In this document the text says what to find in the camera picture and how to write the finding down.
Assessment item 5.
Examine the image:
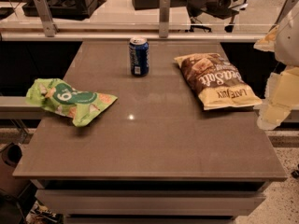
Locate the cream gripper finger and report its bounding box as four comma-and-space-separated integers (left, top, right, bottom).
257, 66, 299, 130
253, 26, 278, 52

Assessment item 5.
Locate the green rice chip bag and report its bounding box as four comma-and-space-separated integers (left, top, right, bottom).
25, 78, 118, 127

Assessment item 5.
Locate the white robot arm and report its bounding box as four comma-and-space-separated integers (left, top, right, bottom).
254, 11, 299, 130

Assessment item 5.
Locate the brown sea salt chip bag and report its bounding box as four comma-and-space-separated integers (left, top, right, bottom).
175, 53, 262, 110

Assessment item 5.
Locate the black office chair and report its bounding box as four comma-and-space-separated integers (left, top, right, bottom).
186, 0, 283, 34

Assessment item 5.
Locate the blue soda can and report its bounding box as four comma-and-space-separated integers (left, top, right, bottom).
129, 36, 150, 77

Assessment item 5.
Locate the grey drawer front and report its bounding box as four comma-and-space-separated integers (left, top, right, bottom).
36, 189, 265, 217

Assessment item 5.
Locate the black equipment case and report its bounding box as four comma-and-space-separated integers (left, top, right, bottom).
21, 0, 107, 21

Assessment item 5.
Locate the dark bin at left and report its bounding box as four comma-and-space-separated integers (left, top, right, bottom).
0, 143, 29, 197

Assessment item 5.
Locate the right metal railing bracket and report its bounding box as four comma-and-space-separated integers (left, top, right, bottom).
275, 0, 299, 24

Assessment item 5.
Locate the metal railing bracket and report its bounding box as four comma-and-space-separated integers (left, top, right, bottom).
33, 0, 58, 37
159, 0, 171, 38
275, 0, 299, 24

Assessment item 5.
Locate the middle metal railing bracket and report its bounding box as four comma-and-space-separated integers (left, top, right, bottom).
159, 0, 171, 38

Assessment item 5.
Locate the left metal railing bracket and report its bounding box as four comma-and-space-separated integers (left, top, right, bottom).
33, 0, 58, 37

